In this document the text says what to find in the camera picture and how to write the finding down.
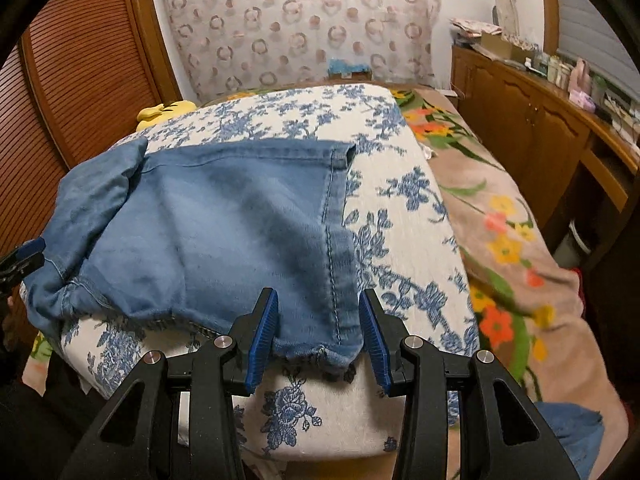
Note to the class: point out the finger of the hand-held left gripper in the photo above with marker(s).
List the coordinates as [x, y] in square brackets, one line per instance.
[25, 260]

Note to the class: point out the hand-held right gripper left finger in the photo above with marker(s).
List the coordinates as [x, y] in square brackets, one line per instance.
[261, 345]

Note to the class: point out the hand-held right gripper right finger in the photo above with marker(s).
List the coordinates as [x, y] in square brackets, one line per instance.
[376, 345]

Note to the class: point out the blue denim pants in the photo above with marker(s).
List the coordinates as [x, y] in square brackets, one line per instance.
[200, 240]

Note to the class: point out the dark cloth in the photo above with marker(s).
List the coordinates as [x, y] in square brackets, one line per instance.
[35, 425]

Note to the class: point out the beige floral blanket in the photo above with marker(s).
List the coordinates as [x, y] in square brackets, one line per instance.
[505, 240]

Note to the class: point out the wooden louvered wardrobe doors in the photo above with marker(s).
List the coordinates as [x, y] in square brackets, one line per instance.
[85, 75]

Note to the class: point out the yellow plush toy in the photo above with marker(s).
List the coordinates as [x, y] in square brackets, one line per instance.
[162, 112]

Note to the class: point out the blue denim cloth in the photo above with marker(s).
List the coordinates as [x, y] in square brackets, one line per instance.
[575, 435]

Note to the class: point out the wooden sideboard cabinet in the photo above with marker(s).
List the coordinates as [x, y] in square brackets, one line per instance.
[520, 125]

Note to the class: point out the pink box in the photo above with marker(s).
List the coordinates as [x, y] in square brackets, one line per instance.
[582, 100]

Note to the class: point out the circle patterned curtain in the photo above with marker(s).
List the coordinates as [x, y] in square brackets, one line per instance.
[300, 25]

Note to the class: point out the open cardboard box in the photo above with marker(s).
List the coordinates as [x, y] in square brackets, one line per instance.
[502, 47]

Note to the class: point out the stack of patterned cloth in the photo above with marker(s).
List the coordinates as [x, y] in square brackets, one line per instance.
[475, 27]

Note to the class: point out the pink bottle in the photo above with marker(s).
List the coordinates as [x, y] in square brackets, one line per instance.
[582, 75]

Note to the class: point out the grey window blind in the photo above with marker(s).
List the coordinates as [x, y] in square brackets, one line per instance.
[595, 40]

